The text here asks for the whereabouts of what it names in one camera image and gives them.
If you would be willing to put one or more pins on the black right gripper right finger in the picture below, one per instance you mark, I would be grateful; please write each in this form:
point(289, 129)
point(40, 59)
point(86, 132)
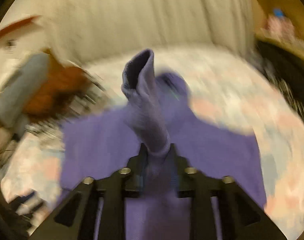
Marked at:
point(220, 208)

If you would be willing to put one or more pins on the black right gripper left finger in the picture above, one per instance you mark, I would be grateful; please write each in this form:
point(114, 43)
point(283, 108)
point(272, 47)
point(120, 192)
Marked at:
point(95, 209)

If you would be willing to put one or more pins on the purple hoodie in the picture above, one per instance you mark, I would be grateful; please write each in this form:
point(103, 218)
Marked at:
point(157, 115)

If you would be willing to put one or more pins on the black white patterned garment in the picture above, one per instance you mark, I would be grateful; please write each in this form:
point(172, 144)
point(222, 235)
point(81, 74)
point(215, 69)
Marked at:
point(93, 100)

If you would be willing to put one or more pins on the floral bed cover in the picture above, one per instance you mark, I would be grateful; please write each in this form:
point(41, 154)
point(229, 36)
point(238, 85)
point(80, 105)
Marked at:
point(226, 91)

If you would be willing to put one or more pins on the brown folded garment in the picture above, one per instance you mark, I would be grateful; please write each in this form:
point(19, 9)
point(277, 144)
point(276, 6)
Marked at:
point(62, 84)

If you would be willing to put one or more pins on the pink drawer organizer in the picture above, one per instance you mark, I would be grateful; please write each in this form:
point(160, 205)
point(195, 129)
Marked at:
point(280, 26)

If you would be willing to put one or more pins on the beige patterned curtain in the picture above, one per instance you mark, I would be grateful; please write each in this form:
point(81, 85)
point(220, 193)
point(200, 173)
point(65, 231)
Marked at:
point(86, 30)

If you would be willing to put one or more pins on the wooden desk shelf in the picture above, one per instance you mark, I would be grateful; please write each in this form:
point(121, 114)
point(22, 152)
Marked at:
point(294, 10)

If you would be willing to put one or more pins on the red wall shelf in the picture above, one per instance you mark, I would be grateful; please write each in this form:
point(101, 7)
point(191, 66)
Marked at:
point(20, 27)

